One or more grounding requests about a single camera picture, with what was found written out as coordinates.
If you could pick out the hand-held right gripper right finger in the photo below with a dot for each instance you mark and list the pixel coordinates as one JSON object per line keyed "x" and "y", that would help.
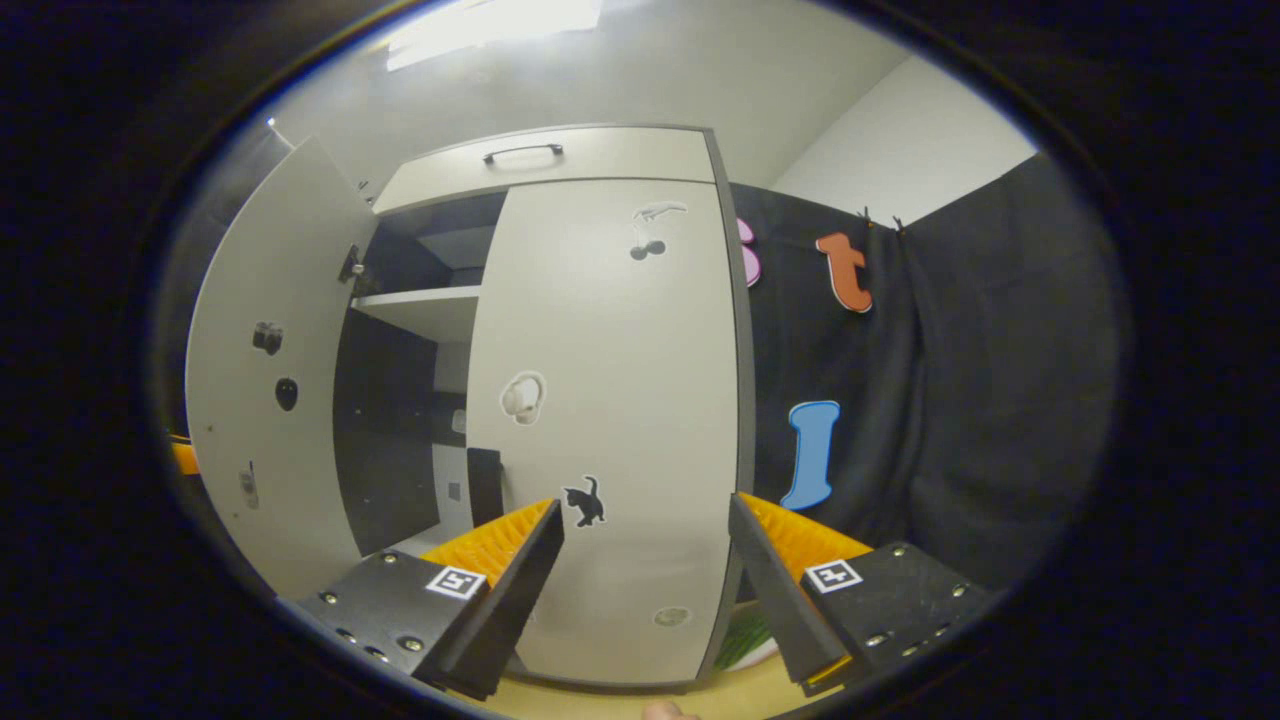
{"x": 775, "y": 600}

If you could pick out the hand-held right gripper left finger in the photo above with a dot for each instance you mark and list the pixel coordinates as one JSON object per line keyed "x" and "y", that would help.
{"x": 520, "y": 590}

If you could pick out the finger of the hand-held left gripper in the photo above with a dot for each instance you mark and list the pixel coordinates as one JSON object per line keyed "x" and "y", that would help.
{"x": 184, "y": 457}

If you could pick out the watermelon slice coaster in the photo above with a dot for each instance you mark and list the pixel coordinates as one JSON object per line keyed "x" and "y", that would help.
{"x": 750, "y": 640}

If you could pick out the white cabinet door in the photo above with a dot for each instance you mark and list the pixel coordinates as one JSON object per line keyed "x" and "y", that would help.
{"x": 620, "y": 400}
{"x": 290, "y": 230}

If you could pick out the grey and white cabinet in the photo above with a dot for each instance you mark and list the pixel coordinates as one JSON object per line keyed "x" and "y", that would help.
{"x": 385, "y": 450}

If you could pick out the metal door hinge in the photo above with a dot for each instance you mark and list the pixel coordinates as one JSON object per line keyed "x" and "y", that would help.
{"x": 352, "y": 266}

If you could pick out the white cabinet shelf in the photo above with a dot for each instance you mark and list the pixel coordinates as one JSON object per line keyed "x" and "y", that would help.
{"x": 425, "y": 310}

